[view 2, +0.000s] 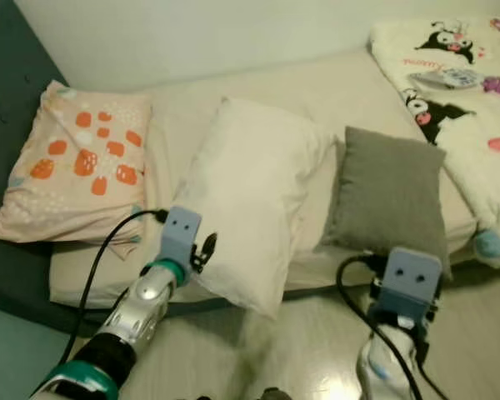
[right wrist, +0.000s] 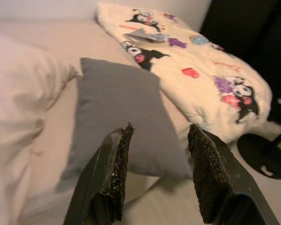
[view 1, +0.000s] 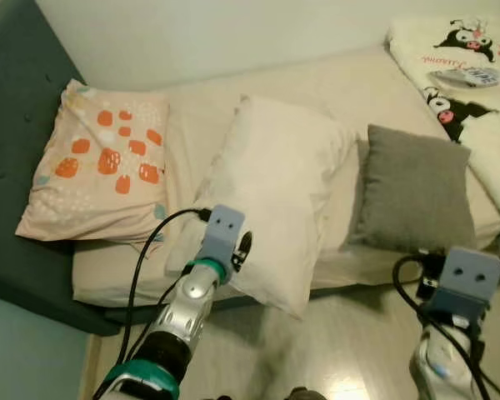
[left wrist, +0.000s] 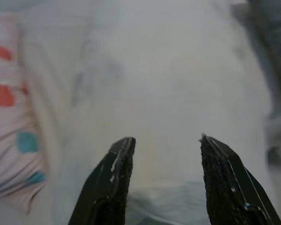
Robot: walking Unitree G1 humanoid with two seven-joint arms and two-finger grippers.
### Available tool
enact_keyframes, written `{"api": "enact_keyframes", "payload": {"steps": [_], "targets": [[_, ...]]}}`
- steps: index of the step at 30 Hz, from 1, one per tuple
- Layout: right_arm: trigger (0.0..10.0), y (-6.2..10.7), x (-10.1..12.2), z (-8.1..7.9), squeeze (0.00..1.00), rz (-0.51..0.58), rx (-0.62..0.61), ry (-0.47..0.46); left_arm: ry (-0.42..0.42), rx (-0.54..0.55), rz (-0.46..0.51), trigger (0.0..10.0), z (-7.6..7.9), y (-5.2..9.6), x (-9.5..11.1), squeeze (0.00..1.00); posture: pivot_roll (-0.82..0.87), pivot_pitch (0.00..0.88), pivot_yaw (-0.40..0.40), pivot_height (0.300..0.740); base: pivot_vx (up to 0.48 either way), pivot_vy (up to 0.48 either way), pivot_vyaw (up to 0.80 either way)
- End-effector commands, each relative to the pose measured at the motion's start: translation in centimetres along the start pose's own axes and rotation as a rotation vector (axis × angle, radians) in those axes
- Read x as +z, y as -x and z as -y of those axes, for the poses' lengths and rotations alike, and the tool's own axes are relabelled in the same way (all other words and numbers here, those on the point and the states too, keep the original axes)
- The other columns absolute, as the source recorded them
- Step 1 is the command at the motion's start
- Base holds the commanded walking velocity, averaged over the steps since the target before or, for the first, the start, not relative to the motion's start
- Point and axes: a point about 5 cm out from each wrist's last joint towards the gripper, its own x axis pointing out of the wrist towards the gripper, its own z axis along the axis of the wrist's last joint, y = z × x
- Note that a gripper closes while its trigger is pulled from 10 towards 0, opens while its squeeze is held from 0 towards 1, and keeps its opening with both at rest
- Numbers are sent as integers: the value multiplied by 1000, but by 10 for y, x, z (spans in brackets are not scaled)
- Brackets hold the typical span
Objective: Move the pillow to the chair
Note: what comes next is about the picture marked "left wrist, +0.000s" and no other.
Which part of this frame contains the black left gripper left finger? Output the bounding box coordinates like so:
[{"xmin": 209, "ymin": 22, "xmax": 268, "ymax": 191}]
[{"xmin": 67, "ymin": 136, "xmax": 136, "ymax": 225}]

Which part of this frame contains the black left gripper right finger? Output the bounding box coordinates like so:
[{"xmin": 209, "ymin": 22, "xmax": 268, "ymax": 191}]
[{"xmin": 199, "ymin": 135, "xmax": 281, "ymax": 225}]

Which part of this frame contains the white pillow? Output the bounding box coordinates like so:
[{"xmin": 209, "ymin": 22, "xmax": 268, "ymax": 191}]
[{"xmin": 18, "ymin": 0, "xmax": 272, "ymax": 225}]

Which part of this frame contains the pink patterned pillow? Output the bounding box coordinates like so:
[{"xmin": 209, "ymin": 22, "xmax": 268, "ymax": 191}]
[{"xmin": 0, "ymin": 14, "xmax": 50, "ymax": 214}]

